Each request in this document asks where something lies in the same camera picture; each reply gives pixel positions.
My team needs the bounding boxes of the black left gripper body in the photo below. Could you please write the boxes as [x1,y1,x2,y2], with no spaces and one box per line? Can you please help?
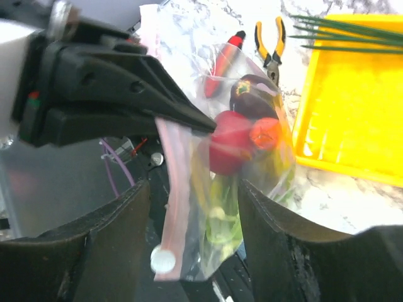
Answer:
[11,20,148,147]

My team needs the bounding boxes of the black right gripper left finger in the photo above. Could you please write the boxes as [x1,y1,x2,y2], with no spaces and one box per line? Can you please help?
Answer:
[1,181,150,301]

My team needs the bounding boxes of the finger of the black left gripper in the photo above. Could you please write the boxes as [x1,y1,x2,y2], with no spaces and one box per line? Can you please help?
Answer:
[47,43,216,146]

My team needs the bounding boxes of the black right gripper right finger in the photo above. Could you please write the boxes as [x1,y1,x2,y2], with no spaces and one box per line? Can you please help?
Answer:
[238,181,402,301]

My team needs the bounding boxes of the green celery stalk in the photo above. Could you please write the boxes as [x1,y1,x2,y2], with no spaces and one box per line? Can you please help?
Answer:
[205,174,242,257]

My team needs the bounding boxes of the clear pink-dotted zip bag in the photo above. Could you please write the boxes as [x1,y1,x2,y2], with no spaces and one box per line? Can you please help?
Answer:
[140,4,295,281]

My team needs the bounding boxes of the red tomato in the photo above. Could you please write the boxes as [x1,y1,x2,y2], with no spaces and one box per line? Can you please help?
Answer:
[209,110,253,176]

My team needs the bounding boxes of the orange carrot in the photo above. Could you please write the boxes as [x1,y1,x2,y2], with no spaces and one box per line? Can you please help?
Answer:
[249,118,282,150]

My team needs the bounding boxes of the dark purple round fruit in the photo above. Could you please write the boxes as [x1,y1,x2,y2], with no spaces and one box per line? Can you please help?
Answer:
[229,74,279,120]

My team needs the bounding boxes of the yellow plastic tray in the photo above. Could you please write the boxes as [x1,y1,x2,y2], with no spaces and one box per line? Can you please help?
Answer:
[292,14,402,186]

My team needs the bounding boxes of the green chive bundle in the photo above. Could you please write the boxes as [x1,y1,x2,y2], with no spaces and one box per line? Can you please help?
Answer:
[291,14,402,55]

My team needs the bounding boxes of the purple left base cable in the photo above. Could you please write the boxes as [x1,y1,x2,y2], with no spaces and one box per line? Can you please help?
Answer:
[99,138,136,199]

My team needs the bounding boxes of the red black handled tool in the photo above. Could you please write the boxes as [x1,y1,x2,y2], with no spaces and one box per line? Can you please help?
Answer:
[204,30,246,98]

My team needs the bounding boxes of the yellow black handled pliers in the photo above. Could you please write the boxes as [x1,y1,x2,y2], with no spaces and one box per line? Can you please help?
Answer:
[254,16,287,87]

